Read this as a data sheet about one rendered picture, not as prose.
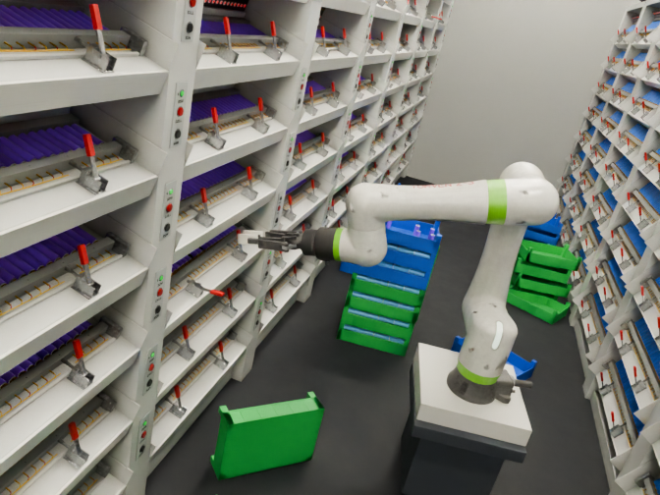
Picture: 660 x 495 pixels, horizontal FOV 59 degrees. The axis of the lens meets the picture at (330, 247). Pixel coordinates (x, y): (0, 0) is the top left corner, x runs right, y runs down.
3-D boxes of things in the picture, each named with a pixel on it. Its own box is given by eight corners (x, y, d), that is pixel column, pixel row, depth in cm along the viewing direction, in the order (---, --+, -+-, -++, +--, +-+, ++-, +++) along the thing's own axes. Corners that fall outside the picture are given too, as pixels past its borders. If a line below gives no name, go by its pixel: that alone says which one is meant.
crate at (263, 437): (311, 460, 180) (301, 442, 186) (324, 408, 172) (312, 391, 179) (218, 480, 165) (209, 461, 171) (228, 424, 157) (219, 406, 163)
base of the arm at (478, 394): (520, 379, 183) (526, 364, 180) (538, 412, 169) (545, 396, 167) (441, 368, 179) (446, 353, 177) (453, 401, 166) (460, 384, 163)
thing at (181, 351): (250, 307, 197) (268, 276, 191) (149, 410, 142) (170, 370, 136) (201, 275, 198) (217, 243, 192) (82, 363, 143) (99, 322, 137)
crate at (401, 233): (435, 238, 247) (440, 220, 244) (436, 254, 228) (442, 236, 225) (366, 220, 249) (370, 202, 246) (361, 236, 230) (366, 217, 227)
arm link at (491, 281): (495, 319, 189) (545, 161, 168) (503, 347, 174) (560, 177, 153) (455, 311, 190) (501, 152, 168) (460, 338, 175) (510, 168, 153)
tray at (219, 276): (260, 256, 189) (273, 233, 185) (157, 343, 134) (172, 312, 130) (209, 223, 191) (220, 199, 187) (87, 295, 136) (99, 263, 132)
